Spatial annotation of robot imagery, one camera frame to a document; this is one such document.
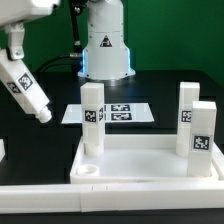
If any black cable at base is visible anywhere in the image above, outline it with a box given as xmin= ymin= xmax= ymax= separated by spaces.
xmin=35 ymin=54 xmax=84 ymax=73

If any white marker paper sheet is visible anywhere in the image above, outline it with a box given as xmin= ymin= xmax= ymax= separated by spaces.
xmin=62 ymin=103 xmax=154 ymax=124

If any white desk top tray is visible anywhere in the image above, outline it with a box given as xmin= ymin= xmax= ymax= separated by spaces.
xmin=70 ymin=134 xmax=221 ymax=184

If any white block left edge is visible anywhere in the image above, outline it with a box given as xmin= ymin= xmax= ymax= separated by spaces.
xmin=0 ymin=139 xmax=5 ymax=162

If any white front guide rail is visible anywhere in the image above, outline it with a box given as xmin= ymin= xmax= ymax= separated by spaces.
xmin=0 ymin=181 xmax=224 ymax=214

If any black pole behind robot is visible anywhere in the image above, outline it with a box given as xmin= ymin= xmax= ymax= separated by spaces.
xmin=69 ymin=0 xmax=88 ymax=53

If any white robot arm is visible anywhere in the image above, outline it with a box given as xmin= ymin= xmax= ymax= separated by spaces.
xmin=0 ymin=0 xmax=136 ymax=82

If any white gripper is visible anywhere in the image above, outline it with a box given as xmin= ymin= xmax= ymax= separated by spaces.
xmin=0 ymin=0 xmax=61 ymax=60

